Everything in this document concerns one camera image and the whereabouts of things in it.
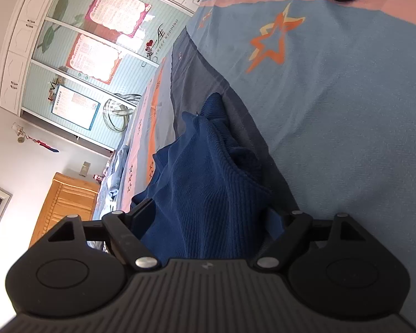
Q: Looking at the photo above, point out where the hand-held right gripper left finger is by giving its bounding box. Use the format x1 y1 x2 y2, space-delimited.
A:
48 198 160 271

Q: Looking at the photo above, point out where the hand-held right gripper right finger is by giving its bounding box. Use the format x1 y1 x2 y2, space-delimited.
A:
256 208 364 271

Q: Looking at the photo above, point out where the blue knit sweater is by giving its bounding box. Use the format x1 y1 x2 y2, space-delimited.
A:
132 92 285 261

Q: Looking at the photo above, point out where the light blue cloth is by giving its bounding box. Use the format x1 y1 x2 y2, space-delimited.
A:
102 146 130 202

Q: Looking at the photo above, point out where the wooden headboard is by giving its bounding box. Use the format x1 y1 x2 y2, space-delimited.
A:
29 172 101 247

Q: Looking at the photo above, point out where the striped star bedspread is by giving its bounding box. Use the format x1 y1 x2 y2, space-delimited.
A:
92 0 416 320

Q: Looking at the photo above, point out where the blue bordered poster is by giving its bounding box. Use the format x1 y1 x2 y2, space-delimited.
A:
51 84 101 130

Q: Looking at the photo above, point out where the orange bordered poster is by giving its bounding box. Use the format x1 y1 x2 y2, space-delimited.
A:
66 34 123 84

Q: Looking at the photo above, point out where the pink bordered poster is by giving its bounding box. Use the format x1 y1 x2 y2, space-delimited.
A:
84 0 151 39

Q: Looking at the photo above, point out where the white wardrobe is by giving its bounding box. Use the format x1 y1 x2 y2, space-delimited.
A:
0 0 219 153

